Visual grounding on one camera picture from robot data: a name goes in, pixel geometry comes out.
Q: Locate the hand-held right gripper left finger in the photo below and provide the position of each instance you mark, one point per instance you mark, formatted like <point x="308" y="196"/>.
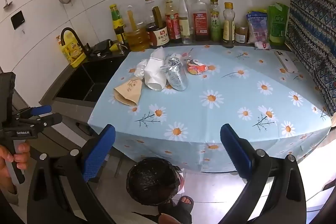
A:
<point x="99" y="153"/>

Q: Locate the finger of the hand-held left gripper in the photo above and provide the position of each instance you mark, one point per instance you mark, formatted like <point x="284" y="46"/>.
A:
<point x="51" y="120"/>
<point x="40" y="109"/>

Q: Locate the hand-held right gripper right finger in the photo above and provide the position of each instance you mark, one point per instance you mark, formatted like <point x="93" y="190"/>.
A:
<point x="235" y="150"/>

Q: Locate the bin with black liner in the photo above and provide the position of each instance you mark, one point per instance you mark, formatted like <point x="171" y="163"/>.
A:
<point x="152" y="182"/>

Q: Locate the brown paper bag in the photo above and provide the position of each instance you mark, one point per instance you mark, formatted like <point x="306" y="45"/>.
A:
<point x="128" y="92"/>

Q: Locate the red orange snack wrapper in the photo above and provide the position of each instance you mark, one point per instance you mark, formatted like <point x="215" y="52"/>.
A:
<point x="196" y="67"/>

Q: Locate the white plastic bag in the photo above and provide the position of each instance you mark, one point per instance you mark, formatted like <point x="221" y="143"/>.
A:
<point x="140" y="69"/>

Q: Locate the silver foil bag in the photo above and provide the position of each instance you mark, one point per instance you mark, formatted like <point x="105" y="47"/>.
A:
<point x="176" y="77"/>

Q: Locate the white cloth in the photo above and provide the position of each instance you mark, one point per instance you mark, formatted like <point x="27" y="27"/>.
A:
<point x="155" y="74"/>

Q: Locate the person's left hand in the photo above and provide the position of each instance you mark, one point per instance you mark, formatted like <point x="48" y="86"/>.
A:
<point x="22" y="155"/>

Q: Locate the blue daisy print tablecloth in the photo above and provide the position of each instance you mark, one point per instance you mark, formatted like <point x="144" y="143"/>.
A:
<point x="223" y="108"/>

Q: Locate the black kitchen sink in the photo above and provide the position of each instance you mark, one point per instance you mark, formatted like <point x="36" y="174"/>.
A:
<point x="78" y="82"/>

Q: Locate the yellow oil jug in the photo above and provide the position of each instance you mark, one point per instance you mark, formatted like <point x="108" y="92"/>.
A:
<point x="72" y="52"/>

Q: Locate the person's foot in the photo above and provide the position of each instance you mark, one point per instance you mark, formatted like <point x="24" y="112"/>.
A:
<point x="185" y="200"/>

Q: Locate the black faucet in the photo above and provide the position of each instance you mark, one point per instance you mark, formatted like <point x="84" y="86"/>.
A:
<point x="70" y="28"/>

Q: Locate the black sandal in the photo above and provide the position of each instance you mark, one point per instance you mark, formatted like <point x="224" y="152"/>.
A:
<point x="170" y="209"/>

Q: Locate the black cloth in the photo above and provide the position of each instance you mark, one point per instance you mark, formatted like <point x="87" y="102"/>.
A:
<point x="103" y="47"/>

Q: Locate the white smartphone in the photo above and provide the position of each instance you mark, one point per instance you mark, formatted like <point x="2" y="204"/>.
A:
<point x="286" y="61"/>

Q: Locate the small pink white packet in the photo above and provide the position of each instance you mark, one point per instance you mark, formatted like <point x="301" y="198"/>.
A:
<point x="262" y="45"/>

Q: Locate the small glass jar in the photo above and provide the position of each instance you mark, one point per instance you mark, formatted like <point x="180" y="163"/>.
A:
<point x="241" y="35"/>

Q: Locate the green label sauce bottle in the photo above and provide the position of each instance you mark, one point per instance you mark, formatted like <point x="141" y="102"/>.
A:
<point x="117" y="22"/>

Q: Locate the clear amber oil container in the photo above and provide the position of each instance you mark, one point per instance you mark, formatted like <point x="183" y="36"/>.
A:
<point x="136" y="39"/>

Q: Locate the pale label bottle yellow cap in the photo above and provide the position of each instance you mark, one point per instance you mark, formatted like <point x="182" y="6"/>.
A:
<point x="228" y="29"/>

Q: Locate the green pepper oil bottle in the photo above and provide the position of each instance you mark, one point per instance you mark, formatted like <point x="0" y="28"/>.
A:
<point x="215" y="24"/>

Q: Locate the dark soy sauce bottle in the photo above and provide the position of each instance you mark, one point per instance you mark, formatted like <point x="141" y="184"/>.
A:
<point x="158" y="35"/>

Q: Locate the clear bottle red label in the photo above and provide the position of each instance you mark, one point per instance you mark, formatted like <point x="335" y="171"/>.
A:
<point x="200" y="22"/>

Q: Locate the green packet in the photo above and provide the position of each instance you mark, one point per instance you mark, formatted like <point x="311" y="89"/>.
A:
<point x="278" y="24"/>

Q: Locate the clear bottle yellow cap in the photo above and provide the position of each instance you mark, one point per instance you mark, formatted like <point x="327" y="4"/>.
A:
<point x="185" y="24"/>

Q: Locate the brown bottle red label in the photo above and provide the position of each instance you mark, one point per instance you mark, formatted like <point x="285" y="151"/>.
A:
<point x="172" y="22"/>

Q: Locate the blue patterned cloth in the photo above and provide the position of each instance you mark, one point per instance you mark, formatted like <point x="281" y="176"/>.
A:
<point x="312" y="16"/>

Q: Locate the black wall switch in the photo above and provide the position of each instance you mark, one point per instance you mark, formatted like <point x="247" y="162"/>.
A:
<point x="17" y="19"/>

